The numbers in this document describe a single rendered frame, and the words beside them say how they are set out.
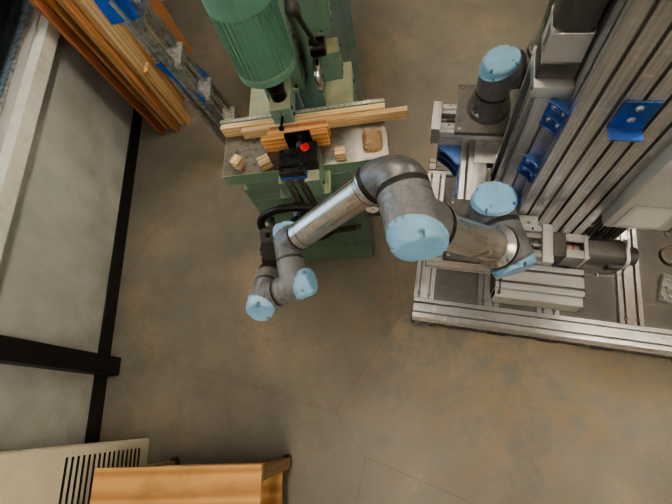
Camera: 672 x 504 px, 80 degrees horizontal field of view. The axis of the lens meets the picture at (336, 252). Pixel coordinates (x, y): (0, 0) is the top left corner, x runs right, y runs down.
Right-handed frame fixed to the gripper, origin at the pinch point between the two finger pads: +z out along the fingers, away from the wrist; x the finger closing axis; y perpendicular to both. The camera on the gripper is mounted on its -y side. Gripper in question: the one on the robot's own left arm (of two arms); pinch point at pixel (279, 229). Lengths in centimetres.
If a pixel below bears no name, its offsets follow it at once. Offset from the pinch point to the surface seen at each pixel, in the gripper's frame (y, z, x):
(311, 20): -53, 36, 17
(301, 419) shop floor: 108, -5, -15
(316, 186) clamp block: -7.7, 11.8, 12.7
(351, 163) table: -9.9, 21.6, 24.5
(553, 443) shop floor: 115, -16, 98
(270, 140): -20.4, 25.0, -2.5
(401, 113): -21, 33, 43
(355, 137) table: -15.6, 29.9, 26.4
